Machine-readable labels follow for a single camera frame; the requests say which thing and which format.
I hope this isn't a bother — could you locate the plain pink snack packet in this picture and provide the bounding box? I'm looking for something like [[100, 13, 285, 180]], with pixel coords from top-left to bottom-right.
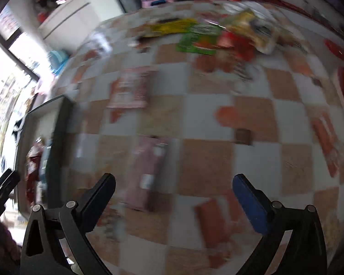
[[123, 135, 168, 211]]

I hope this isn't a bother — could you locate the pink printed snack bag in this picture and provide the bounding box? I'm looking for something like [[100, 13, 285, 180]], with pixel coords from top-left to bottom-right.
[[107, 66, 157, 109]]

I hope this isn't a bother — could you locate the yellow snack packet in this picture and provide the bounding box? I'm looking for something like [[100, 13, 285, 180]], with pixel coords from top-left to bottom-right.
[[139, 18, 197, 38]]

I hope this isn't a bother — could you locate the green snack packet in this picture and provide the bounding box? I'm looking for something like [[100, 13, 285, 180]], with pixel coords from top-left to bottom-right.
[[176, 24, 222, 55]]

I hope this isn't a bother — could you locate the blue plastic basin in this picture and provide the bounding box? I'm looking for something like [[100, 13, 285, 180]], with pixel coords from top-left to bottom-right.
[[48, 50, 69, 75]]

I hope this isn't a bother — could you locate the pink plastic stool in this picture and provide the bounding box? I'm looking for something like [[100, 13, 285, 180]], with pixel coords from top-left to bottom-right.
[[140, 0, 177, 9]]

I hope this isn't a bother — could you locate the red snack packet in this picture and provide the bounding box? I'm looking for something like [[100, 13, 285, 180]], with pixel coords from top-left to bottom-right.
[[217, 30, 256, 62]]

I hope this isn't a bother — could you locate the large bread snack bag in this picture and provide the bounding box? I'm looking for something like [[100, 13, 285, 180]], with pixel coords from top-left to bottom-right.
[[221, 8, 280, 55]]

